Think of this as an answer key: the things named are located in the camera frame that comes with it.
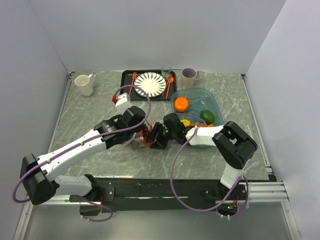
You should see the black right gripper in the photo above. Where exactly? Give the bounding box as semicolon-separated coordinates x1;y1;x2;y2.
143;121;177;150

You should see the clear drinking glass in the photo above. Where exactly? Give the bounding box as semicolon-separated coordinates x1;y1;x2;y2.
161;65;172;80

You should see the green lime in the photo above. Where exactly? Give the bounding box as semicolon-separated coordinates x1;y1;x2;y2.
200;110;215;125

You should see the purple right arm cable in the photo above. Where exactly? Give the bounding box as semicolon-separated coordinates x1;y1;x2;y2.
169;112;251;218

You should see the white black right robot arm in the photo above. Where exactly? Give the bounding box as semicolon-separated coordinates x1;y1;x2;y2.
143;113;258;199

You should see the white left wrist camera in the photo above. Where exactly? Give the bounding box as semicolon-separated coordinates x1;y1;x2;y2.
112;93;132;114

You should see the black serving tray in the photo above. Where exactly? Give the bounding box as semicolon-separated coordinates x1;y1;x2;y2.
120;69;177;101

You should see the aluminium frame rail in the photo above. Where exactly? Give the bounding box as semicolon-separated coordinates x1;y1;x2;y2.
23;183;291;206

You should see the clear zip top bag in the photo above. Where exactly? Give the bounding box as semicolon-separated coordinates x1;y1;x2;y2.
121;120;153;148

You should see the white black striped plate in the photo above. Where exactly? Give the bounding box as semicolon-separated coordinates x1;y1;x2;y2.
134;72;167;98

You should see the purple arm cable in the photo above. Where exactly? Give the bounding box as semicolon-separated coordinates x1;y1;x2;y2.
169;112;251;218
12;84;152;204

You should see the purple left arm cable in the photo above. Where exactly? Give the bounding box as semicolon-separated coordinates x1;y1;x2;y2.
12;84;152;204

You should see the orange pumpkin toy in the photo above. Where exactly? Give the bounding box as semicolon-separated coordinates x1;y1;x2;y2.
199;124;214;128

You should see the orange plastic fork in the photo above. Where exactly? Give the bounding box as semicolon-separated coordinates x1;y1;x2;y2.
129;72;137;95

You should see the orange plastic spoon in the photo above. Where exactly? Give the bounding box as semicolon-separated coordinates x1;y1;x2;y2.
165;75;174;99

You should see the orange fruit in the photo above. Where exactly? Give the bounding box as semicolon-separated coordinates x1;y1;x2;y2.
174;97;189;113

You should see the yellow lumpy food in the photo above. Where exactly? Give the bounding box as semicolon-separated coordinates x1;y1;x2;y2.
180;119;191;127

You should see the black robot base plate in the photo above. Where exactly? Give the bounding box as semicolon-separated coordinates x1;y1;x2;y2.
68;174;248;212

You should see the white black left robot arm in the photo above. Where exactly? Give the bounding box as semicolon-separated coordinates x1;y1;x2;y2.
20;106;146;205

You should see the white mug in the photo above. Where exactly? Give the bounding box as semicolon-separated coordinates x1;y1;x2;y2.
74;74;94;97

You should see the teal transparent plastic container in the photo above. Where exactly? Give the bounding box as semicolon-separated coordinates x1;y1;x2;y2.
170;88;225;127

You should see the beige mug purple inside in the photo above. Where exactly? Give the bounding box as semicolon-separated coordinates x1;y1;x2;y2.
180;67;199;90

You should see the red grape bunch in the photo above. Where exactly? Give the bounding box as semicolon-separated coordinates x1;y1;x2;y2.
129;127;150;148

